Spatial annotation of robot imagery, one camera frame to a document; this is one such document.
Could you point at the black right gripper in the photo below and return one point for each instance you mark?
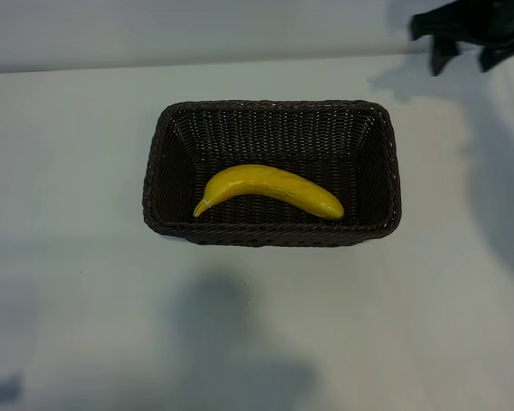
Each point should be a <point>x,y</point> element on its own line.
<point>475,21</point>

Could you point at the dark brown wicker basket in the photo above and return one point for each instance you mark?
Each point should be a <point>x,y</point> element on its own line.
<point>278,141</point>

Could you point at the yellow banana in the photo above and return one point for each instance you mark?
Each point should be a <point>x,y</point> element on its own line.
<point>274,186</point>

